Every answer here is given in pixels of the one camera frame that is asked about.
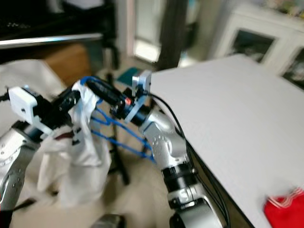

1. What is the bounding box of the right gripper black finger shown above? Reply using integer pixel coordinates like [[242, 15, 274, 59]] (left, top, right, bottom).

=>
[[86, 78, 123, 98]]

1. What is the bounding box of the blue plastic hanger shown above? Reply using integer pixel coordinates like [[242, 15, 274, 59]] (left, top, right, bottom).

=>
[[80, 75, 157, 163]]

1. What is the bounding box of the white t-shirt black print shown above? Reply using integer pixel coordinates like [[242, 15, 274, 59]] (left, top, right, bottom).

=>
[[37, 80, 109, 208]]

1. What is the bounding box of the brown cardboard box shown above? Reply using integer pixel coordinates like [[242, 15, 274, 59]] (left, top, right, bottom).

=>
[[42, 44, 92, 87]]

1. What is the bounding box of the plain white t-shirt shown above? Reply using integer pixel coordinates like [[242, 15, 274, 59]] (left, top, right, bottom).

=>
[[0, 59, 74, 143]]

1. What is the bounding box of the dark grey curtain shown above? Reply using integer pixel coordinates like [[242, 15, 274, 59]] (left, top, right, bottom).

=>
[[156, 0, 189, 72]]

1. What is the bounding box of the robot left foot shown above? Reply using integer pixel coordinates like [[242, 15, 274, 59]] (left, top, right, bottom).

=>
[[90, 214, 127, 228]]

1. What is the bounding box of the white glass-door cabinet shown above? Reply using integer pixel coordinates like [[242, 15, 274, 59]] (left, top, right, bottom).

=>
[[207, 2, 304, 92]]

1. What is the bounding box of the red garment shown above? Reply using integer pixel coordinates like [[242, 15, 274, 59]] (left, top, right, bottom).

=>
[[264, 188, 304, 228]]

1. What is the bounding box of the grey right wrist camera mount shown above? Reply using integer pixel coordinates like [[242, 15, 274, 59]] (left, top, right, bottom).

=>
[[120, 70, 153, 126]]

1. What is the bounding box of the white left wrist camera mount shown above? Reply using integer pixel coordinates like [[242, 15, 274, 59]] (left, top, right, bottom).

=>
[[7, 85, 51, 137]]

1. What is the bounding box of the chrome clothes rail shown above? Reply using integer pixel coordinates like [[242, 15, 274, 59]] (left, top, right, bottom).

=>
[[0, 32, 115, 49]]

